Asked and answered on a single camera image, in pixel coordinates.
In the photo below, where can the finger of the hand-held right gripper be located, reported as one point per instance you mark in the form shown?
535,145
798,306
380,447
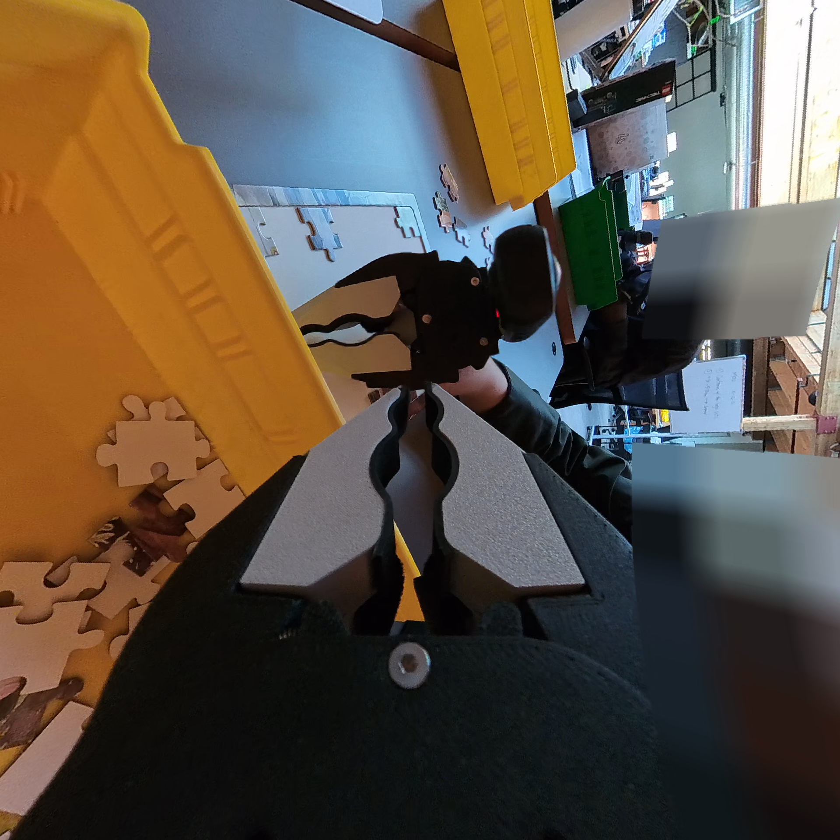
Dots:
384,354
371,298

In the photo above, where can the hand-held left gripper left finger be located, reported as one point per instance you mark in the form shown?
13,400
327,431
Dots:
315,518

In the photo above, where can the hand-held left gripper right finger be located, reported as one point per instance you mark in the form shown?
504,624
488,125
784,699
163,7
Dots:
512,518

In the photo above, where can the puzzle frame tray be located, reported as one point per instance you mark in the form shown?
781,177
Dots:
367,236

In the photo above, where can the pile of puzzle pieces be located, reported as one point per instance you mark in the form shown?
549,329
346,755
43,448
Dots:
154,446

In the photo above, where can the yellow plastic bin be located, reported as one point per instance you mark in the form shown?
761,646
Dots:
518,98
98,262

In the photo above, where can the person's right forearm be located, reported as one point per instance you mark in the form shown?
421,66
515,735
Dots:
564,453

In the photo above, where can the person's right hand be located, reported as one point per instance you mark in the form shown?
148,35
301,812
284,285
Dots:
482,387

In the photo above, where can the pastel puzzle piece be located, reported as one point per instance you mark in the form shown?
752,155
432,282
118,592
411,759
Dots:
463,233
449,184
487,239
444,213

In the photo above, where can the teal grey puzzle piece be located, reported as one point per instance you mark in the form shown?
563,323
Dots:
408,222

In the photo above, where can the green plastic bin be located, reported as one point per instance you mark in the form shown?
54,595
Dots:
590,256

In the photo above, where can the whiteboard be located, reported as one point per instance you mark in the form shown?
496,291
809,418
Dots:
709,394

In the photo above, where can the cardboard box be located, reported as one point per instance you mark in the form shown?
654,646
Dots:
630,148

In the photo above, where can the black printed box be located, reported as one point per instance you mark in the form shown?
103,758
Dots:
623,95

